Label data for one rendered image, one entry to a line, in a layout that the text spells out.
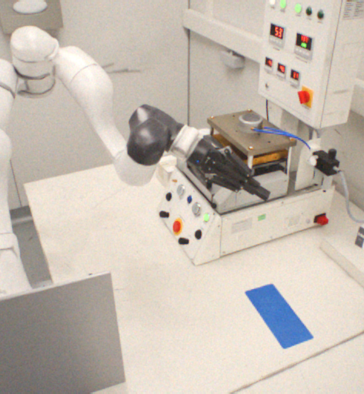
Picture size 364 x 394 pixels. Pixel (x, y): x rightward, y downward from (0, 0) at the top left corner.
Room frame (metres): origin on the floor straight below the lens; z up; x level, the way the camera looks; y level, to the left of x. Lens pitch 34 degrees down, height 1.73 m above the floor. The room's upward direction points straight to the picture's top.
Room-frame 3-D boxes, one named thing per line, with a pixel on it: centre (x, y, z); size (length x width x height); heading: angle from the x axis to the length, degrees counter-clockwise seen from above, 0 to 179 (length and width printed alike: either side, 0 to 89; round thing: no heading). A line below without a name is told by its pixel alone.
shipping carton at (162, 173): (1.60, 0.01, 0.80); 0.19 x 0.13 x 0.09; 115
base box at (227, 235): (1.31, -0.22, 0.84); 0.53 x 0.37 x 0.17; 115
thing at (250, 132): (1.32, -0.26, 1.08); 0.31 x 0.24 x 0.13; 25
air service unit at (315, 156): (1.18, -0.43, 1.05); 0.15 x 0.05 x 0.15; 25
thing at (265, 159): (1.32, -0.22, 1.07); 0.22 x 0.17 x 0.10; 25
